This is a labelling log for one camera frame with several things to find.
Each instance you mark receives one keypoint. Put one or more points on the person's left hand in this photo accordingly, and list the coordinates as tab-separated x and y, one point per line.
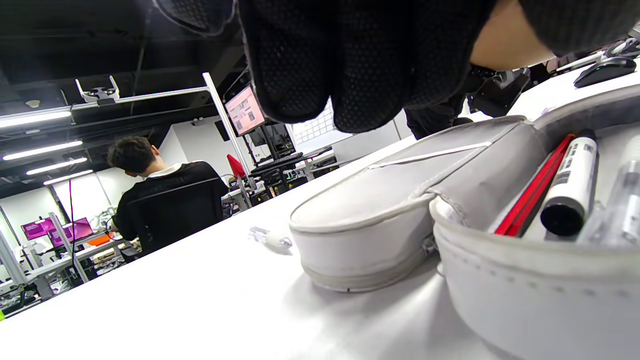
375	50

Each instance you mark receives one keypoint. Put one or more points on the person's right hand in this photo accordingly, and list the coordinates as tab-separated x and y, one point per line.
435	117

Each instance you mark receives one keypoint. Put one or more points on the white cartoon-print pencil case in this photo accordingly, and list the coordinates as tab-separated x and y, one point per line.
380	200

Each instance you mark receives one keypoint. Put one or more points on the red pencil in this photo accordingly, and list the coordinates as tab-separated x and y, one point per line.
517	207
547	167

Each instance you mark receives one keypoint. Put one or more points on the black-capped white marker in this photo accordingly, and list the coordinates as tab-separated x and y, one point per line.
572	185

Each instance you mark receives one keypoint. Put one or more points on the clear gel pen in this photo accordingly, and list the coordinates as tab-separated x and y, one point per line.
625	210
272	239

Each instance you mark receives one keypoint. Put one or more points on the monitor on stand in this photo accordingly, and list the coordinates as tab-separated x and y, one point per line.
245	110

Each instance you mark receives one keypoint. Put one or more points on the black computer mouse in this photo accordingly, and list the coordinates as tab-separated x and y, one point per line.
605	72

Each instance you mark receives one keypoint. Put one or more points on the red flag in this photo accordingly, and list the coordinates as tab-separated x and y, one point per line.
236	166

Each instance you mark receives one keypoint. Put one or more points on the black office chair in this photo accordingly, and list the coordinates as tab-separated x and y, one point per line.
175	220

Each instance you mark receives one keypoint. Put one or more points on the ceiling light strips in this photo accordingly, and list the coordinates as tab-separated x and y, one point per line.
42	150

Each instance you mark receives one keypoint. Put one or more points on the magenta screen monitor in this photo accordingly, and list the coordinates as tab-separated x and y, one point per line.
75	230
35	230

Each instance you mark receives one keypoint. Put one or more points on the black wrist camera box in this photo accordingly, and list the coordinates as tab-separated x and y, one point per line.
500	92

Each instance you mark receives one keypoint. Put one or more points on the aluminium frame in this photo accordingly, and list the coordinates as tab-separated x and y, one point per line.
150	95

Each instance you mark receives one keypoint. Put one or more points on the white overhead camera rig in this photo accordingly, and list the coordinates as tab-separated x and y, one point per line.
100	93

